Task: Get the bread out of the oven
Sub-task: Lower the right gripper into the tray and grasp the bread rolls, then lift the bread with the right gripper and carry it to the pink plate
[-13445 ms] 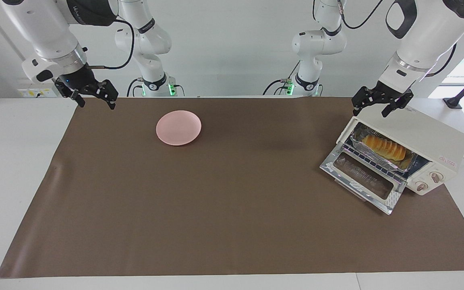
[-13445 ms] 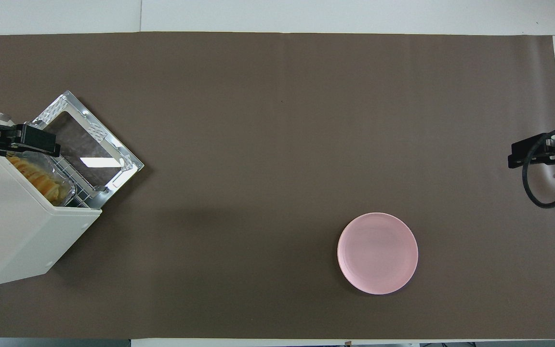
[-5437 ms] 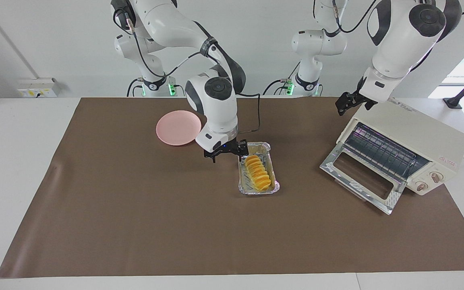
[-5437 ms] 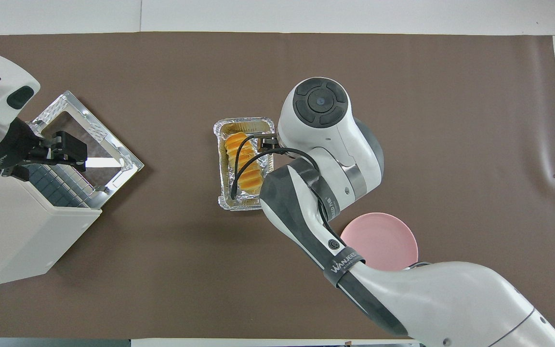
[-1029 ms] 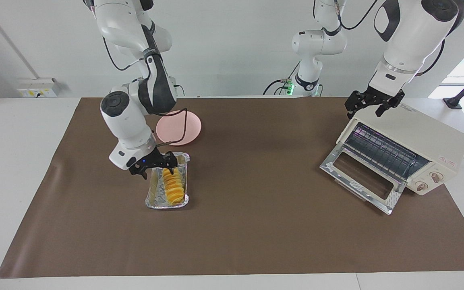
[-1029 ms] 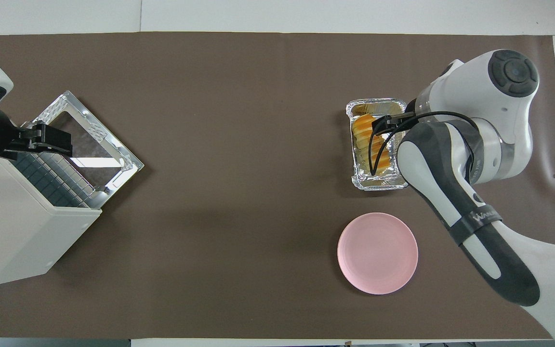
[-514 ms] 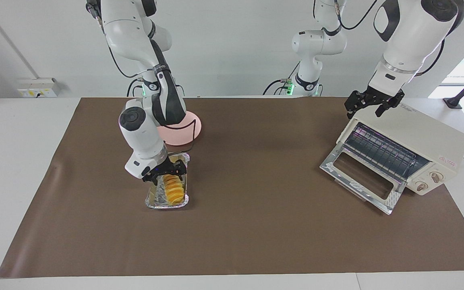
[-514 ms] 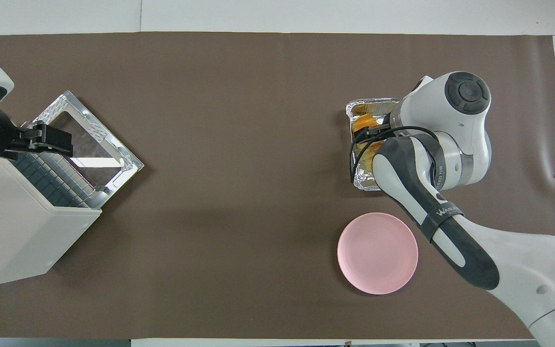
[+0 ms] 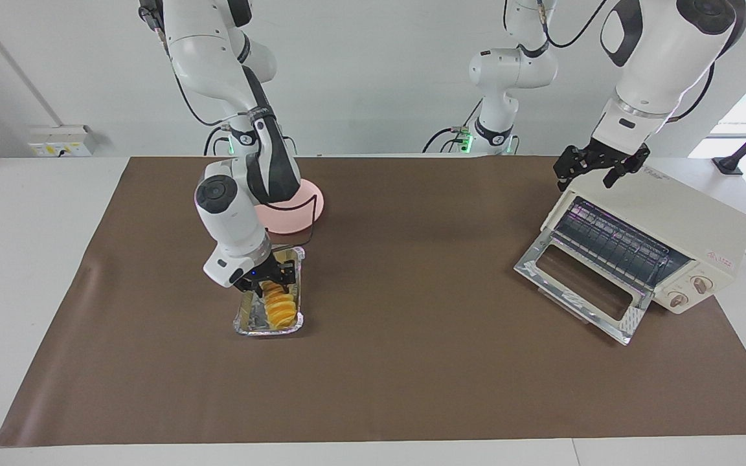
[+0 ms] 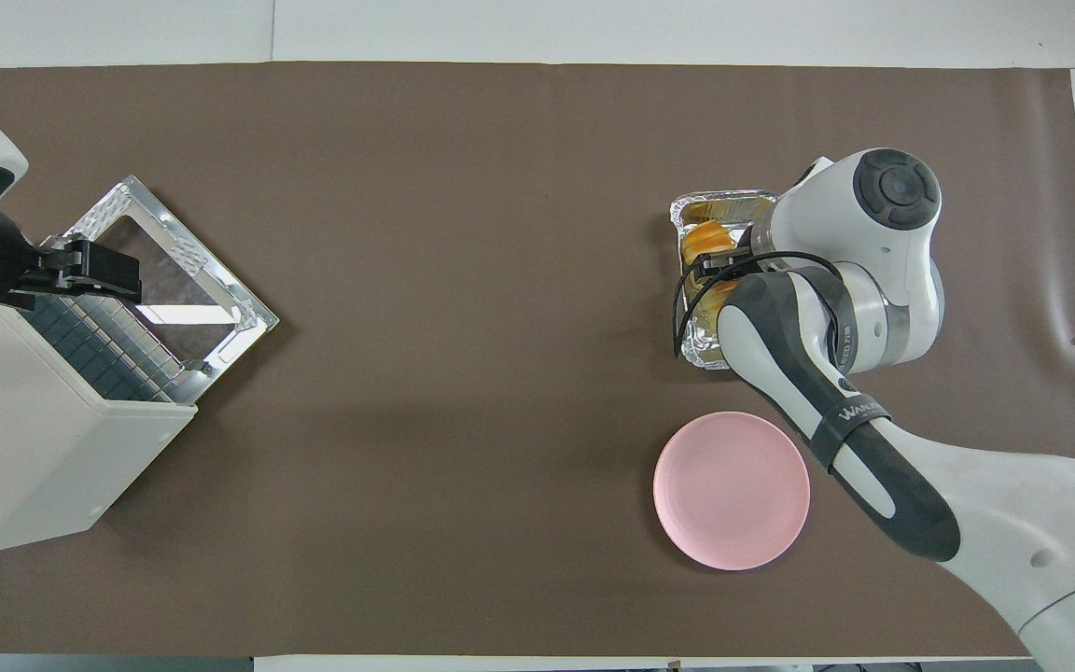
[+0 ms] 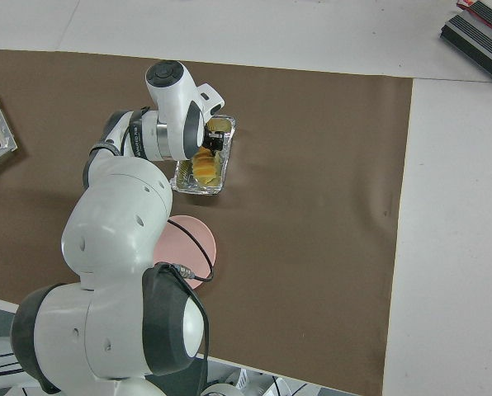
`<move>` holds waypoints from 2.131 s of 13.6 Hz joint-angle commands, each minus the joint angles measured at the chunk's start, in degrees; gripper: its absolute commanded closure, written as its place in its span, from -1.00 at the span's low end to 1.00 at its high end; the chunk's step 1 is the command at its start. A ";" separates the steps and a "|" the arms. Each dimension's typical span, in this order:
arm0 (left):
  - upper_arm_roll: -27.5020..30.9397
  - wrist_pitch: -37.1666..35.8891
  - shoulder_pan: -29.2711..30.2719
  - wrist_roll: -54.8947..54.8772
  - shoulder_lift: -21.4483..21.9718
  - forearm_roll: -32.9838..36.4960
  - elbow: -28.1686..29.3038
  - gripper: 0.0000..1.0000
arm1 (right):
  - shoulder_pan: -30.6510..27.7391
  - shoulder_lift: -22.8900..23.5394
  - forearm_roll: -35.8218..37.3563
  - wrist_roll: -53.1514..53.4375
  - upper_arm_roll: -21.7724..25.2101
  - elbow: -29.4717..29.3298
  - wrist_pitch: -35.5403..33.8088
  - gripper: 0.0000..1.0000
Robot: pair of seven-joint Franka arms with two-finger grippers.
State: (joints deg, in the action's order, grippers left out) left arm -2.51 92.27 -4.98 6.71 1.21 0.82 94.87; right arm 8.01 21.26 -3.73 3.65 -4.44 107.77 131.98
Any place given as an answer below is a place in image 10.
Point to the golden bread loaf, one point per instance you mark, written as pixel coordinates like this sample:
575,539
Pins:
707,238

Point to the aluminium foil tray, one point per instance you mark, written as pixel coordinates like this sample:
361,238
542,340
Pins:
701,350

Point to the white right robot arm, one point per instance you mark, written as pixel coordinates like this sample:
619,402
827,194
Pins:
1013,523

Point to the cream toaster oven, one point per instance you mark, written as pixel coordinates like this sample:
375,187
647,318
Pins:
24,448

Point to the glass oven door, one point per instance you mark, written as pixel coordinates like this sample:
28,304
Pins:
239,313

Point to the pink round plate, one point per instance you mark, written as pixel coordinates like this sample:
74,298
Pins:
732,490

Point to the brown table mat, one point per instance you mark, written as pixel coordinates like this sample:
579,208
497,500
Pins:
407,467

